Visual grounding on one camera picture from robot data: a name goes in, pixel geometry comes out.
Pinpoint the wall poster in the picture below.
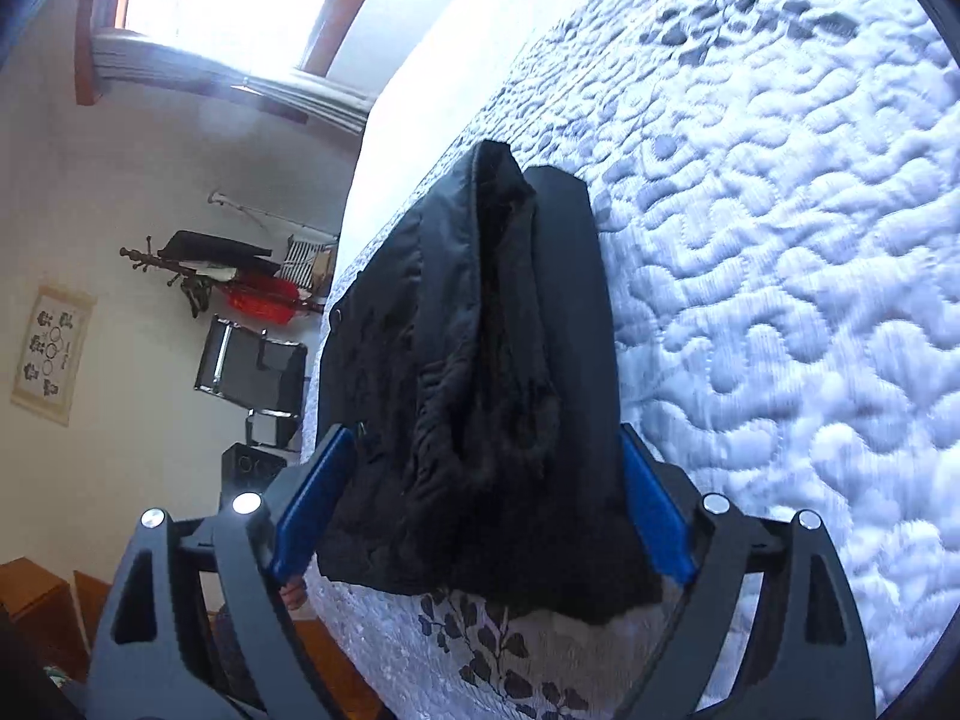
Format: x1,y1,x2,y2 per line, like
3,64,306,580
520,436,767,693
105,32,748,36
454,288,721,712
11,285,97,428

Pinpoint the wooden framed window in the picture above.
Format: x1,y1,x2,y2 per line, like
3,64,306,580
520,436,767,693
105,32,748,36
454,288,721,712
75,0,406,128

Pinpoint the black speaker box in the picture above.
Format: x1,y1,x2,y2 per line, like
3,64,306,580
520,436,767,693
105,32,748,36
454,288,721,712
221,442,301,511

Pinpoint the red garment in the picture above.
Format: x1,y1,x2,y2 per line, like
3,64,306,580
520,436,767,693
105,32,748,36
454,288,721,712
225,274,301,327

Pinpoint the wooden cabinet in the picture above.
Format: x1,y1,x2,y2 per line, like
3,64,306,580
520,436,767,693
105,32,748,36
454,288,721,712
0,559,113,683

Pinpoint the black jacket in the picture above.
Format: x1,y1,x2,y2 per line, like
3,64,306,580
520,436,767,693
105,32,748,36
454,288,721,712
315,139,668,623

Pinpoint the white quilted bedspread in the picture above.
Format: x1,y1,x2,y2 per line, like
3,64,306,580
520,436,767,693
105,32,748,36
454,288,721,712
300,0,960,720

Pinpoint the wooden coat rack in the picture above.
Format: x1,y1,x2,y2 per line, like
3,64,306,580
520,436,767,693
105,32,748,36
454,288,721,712
120,236,327,316

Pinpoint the striped bag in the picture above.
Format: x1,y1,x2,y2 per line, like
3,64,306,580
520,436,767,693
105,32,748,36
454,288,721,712
277,235,335,293

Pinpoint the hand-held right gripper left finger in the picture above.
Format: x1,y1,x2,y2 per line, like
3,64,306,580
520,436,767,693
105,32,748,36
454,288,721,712
86,424,391,720

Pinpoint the white metal rod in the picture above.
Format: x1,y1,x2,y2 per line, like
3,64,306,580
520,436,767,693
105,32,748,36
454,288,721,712
208,191,340,237

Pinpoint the floral bed sheet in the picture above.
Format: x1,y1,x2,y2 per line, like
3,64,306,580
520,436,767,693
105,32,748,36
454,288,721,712
307,574,676,720

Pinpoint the black metal frame chair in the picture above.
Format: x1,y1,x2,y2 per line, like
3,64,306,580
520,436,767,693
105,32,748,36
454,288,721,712
193,315,308,447

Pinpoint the grey window blind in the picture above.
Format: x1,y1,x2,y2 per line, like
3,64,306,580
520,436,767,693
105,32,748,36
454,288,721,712
90,26,376,136

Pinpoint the black garment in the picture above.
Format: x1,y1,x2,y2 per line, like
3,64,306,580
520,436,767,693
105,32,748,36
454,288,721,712
159,230,275,278

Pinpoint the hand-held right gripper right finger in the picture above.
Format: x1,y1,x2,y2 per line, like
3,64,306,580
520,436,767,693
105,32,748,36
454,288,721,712
600,424,878,720

